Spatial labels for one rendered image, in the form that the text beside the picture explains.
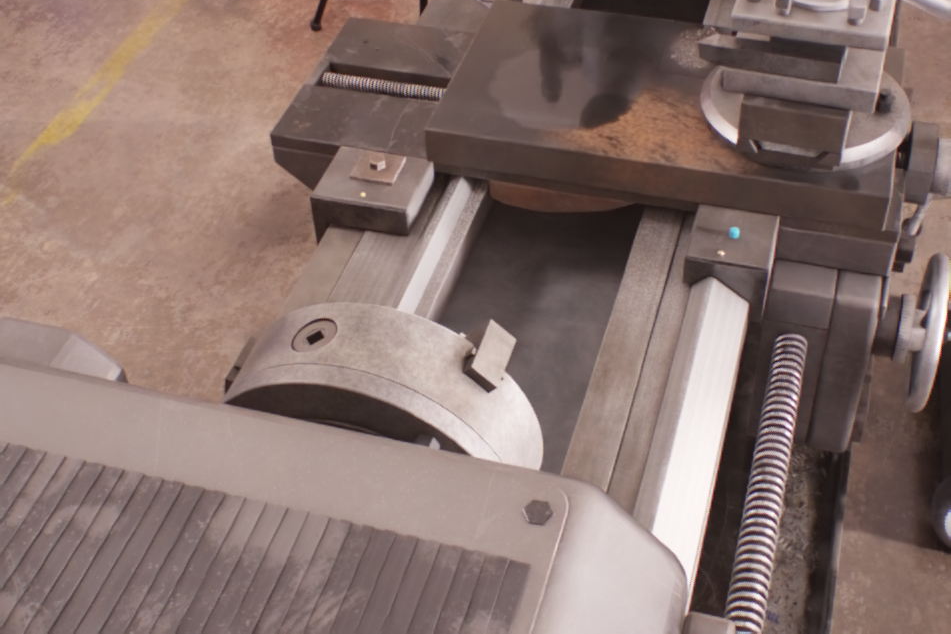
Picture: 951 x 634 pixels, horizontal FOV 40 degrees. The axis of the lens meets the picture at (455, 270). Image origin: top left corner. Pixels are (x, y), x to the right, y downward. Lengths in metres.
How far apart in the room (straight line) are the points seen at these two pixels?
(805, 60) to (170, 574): 0.99
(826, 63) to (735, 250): 0.24
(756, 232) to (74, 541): 1.03
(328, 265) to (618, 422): 0.42
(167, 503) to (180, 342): 2.04
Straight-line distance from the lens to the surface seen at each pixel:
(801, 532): 1.88
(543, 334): 1.65
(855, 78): 1.50
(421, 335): 0.96
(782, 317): 1.64
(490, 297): 1.69
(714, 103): 1.64
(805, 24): 1.45
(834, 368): 1.69
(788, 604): 1.80
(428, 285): 1.55
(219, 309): 2.79
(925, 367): 1.66
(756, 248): 1.55
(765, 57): 1.48
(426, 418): 0.92
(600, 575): 0.68
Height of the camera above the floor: 1.89
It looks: 42 degrees down
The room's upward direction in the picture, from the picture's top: 4 degrees counter-clockwise
